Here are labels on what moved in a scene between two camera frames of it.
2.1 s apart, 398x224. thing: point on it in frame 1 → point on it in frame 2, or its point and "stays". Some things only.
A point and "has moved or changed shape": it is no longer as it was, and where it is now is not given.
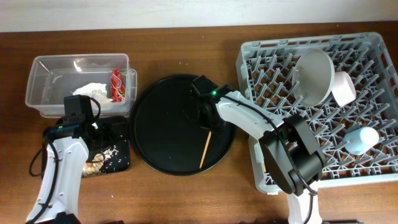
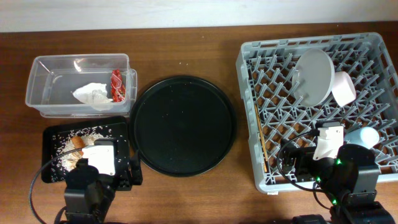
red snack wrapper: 118,88 stays
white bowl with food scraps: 344,89 stays
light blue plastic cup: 360,140 stays
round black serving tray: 168,131 stays
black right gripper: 221,125 → 303,155
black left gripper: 111,134 → 126,182
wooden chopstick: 205,149 has moved or changed shape
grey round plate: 313,76 stays
